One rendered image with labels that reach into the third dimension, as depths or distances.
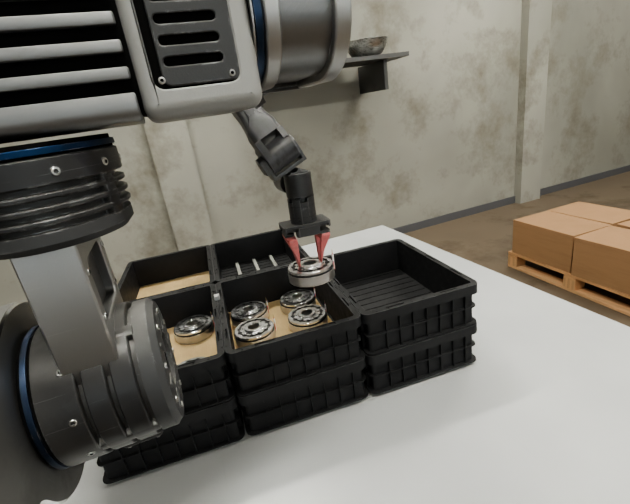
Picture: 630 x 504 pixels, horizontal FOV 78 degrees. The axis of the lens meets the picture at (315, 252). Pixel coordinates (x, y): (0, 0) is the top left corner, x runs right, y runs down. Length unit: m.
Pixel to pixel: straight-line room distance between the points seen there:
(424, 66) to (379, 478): 3.77
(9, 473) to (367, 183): 3.67
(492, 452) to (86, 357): 0.74
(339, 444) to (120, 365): 0.60
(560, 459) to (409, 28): 3.71
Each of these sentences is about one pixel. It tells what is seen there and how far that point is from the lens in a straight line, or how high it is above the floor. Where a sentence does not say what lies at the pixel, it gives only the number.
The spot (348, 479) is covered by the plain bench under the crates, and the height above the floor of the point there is 0.70.
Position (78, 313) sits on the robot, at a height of 1.23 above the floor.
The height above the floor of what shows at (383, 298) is 0.83.
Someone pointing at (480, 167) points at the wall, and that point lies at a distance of 4.71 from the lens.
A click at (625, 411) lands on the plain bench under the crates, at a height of 0.70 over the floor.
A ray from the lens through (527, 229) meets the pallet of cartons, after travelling 3.18.
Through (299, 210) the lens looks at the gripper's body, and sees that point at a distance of 0.81.
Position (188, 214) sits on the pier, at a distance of 3.34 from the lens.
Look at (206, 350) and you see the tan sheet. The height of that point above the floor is 0.83.
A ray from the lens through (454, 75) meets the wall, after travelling 4.41.
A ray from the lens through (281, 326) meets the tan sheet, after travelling 1.07.
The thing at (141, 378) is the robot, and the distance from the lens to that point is 0.41.
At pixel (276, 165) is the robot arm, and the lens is 0.78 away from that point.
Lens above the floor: 1.37
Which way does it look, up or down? 20 degrees down
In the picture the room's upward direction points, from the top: 8 degrees counter-clockwise
